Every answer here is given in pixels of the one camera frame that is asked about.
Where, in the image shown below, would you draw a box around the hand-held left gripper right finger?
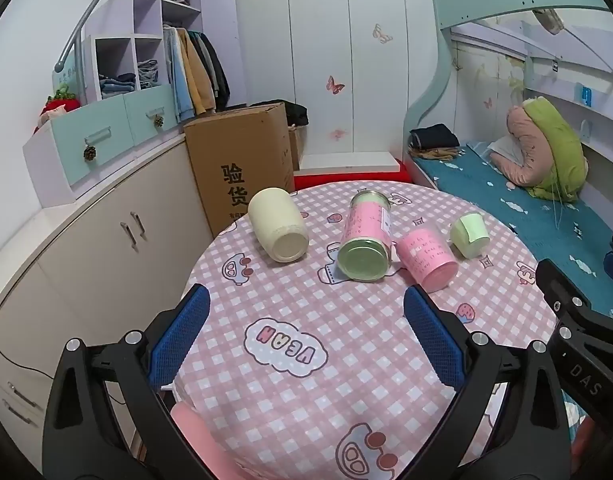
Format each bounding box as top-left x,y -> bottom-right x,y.
403,284 -> 573,480

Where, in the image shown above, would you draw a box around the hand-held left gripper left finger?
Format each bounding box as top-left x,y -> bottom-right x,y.
41,283 -> 210,480

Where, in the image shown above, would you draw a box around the pink paper cup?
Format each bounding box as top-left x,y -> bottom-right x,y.
395,228 -> 458,293

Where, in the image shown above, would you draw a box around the small light green cup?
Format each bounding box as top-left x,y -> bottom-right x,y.
449,213 -> 490,260

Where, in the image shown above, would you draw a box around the tall pink green cup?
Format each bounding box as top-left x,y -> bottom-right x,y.
337,190 -> 391,282

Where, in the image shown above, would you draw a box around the cream ceramic cup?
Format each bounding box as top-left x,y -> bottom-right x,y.
248,187 -> 310,262

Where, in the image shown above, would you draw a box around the teal printed bed sheet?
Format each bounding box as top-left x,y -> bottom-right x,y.
417,141 -> 613,311

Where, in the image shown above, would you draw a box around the pink checkered tablecloth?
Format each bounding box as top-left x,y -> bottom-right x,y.
174,180 -> 562,480

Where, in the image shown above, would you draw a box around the beige cabinet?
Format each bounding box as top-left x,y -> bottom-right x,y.
0,132 -> 214,461

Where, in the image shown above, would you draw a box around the green pink rolled quilt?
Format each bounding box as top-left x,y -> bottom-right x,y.
489,97 -> 589,204

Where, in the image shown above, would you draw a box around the stack of folded clothes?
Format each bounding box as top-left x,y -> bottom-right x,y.
409,124 -> 461,163

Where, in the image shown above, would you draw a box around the large cardboard box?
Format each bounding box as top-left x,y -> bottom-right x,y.
183,102 -> 296,240

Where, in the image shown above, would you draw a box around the red mat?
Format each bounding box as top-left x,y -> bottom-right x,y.
292,157 -> 412,192

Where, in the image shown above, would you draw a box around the white platform board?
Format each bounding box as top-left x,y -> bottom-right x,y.
299,152 -> 398,171

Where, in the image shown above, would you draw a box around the teal drawer unit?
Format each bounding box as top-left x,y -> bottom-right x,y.
22,82 -> 180,208

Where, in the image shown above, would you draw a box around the small cardboard box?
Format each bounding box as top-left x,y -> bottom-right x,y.
288,125 -> 307,171

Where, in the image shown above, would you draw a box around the black cloth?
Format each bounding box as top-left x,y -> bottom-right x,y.
251,100 -> 310,128

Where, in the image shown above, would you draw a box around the light blue hanging jacket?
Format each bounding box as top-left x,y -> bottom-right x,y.
164,27 -> 194,123

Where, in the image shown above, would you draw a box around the red strawberry plush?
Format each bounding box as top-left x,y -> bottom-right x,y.
34,85 -> 82,133

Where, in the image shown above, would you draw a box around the tan hanging coat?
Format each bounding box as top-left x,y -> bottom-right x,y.
176,28 -> 217,116

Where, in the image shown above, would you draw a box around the dark hanging clothes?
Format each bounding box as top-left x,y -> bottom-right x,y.
196,32 -> 231,111

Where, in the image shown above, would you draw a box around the white wardrobe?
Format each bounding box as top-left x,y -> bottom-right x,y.
234,0 -> 455,156

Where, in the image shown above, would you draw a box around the white shelf unit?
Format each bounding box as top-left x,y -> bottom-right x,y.
81,0 -> 204,106

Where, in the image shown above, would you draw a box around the grey metal handrail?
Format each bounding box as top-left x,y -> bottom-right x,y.
54,0 -> 132,73

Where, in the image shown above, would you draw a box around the black cable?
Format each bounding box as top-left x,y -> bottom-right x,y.
0,335 -> 127,406

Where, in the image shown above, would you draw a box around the light blue bunk bed frame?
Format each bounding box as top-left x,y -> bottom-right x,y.
401,0 -> 613,191

